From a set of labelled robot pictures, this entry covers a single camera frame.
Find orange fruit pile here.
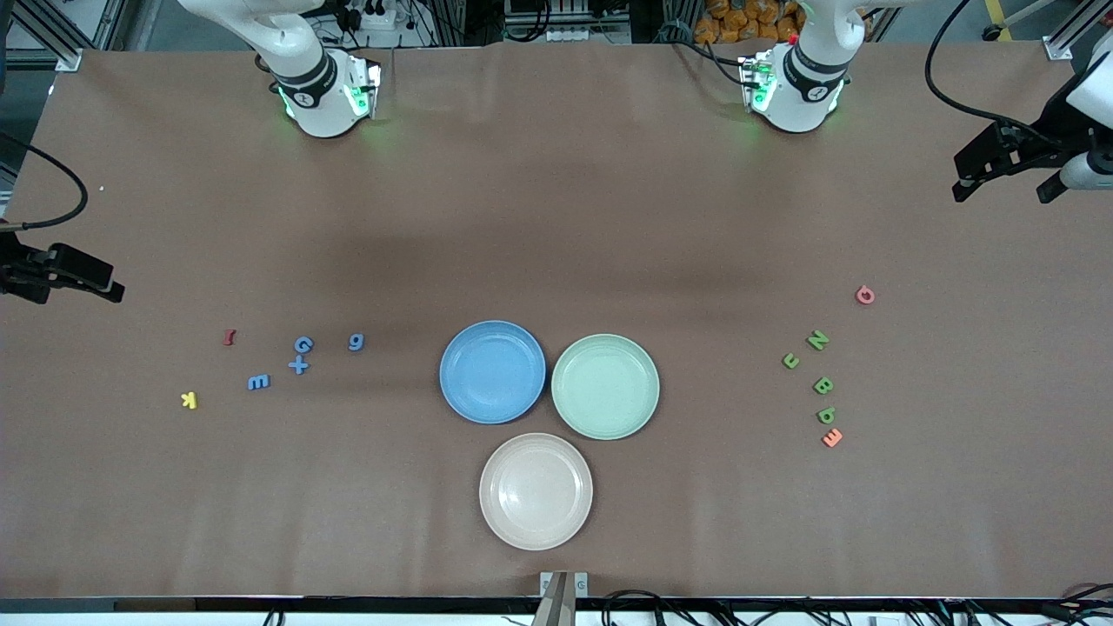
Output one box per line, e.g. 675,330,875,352
694,0,803,46

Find white power strip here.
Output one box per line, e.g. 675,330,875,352
343,0,397,32

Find blue plate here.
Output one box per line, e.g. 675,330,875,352
439,320,547,425

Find brown table cover sheet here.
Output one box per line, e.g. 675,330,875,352
0,39,1113,601

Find green plate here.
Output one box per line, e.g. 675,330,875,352
550,334,661,441

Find grey equipment rack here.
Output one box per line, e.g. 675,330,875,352
504,0,632,44

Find pink beige plate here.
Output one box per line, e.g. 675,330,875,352
478,432,594,551

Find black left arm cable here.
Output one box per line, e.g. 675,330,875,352
924,0,1057,144

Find aluminium frame post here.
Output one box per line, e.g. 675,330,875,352
0,0,84,73
1042,0,1113,62

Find black cable bundle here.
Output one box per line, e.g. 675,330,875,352
600,583,1113,626

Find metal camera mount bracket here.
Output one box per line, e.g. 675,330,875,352
539,569,590,626

